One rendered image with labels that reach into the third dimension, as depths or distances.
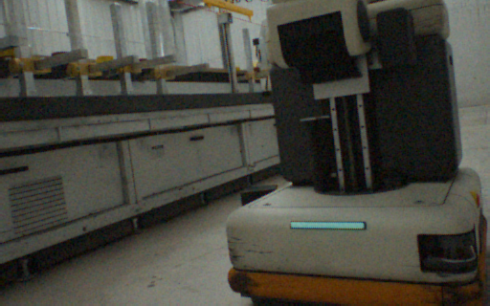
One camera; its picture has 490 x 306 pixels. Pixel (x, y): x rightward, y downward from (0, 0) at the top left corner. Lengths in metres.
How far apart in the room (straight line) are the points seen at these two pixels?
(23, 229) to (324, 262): 1.29
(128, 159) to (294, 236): 1.39
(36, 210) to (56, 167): 0.20
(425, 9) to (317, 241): 0.69
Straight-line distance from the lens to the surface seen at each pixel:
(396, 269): 1.07
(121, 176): 2.36
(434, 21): 1.33
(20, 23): 1.80
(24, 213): 2.00
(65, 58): 1.66
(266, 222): 1.16
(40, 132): 1.79
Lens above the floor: 0.53
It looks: 3 degrees down
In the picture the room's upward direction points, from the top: 7 degrees counter-clockwise
